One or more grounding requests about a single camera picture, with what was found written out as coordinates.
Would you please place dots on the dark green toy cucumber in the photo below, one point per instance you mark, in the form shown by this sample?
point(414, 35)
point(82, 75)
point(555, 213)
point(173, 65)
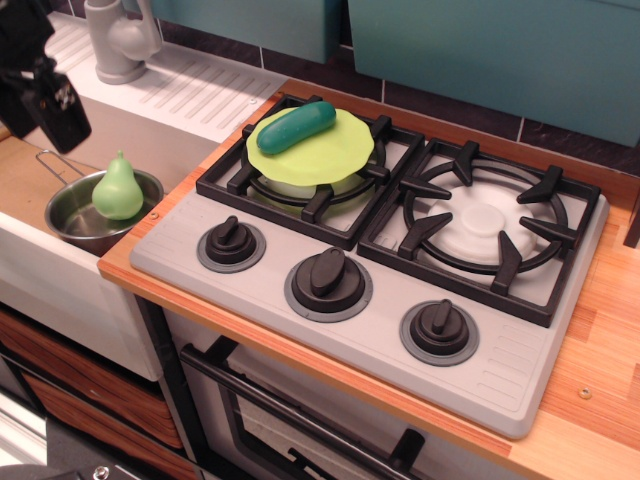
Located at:
point(288, 128)

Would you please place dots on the lime green plastic plate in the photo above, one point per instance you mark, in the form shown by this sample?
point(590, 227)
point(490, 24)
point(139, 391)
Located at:
point(327, 157)

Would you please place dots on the wooden drawer front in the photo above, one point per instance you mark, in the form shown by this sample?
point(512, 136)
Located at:
point(124, 395)

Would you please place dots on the black middle stove knob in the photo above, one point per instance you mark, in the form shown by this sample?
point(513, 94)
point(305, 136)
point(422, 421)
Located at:
point(329, 287)

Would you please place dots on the grey toy stove top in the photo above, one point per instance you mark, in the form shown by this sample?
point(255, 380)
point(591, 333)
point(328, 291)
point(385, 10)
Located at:
point(499, 387)

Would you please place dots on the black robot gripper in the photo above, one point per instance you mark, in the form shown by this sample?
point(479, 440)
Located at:
point(50, 101)

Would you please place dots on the black oven door handle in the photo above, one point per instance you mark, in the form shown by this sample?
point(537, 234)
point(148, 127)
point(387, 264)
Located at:
point(213, 364)

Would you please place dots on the black right burner grate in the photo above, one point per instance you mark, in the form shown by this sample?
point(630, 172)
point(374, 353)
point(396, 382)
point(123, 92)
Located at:
point(566, 217)

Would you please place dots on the stainless steel pot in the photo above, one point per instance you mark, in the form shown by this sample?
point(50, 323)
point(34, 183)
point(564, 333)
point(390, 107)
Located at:
point(71, 214)

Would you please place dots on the white right burner cap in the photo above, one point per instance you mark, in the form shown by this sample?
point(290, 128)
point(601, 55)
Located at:
point(479, 215)

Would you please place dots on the black left stove knob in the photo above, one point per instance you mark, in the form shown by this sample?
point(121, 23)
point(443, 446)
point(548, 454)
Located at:
point(231, 247)

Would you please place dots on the grey toy faucet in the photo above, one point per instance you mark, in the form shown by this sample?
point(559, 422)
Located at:
point(121, 45)

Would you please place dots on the black left burner grate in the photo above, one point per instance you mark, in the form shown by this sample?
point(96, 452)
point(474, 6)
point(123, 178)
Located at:
point(335, 213)

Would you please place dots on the light green toy pear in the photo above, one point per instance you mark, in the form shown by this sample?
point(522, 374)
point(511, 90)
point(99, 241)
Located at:
point(118, 196)

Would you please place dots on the black right stove knob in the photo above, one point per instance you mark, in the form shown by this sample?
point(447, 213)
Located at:
point(439, 333)

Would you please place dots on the black burner grate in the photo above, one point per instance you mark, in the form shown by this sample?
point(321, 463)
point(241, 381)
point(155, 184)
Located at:
point(566, 217)
point(335, 213)

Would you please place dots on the black stove knob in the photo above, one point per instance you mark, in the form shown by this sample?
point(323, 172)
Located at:
point(439, 333)
point(329, 287)
point(231, 247)

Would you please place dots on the white toy sink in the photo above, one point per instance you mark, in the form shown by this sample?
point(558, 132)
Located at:
point(165, 123)

